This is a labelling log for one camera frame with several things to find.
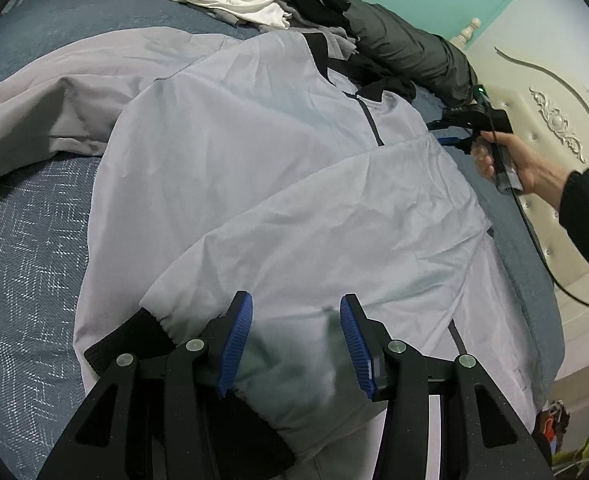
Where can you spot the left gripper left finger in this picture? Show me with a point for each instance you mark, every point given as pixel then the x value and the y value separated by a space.
pixel 157 410

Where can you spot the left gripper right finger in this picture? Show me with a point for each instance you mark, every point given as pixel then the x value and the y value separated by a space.
pixel 448 411

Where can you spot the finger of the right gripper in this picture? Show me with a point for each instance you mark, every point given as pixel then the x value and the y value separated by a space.
pixel 451 121
pixel 459 143

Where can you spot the light grey zip jacket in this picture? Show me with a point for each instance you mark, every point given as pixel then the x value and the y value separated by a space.
pixel 229 164

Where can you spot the person's right hand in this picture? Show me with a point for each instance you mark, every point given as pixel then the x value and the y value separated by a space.
pixel 537 174

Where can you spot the colourful clutter on floor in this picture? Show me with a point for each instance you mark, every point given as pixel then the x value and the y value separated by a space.
pixel 550 432

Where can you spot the cream tufted headboard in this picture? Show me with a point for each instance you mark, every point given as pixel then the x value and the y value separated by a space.
pixel 537 79

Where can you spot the dark grey rolled duvet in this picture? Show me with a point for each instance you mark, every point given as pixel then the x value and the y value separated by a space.
pixel 427 60

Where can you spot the black garment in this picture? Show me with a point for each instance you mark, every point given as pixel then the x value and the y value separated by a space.
pixel 371 76

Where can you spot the blue bed sheet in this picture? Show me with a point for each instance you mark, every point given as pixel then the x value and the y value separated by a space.
pixel 44 209

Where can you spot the white garment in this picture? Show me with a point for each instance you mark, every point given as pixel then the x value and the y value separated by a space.
pixel 259 12

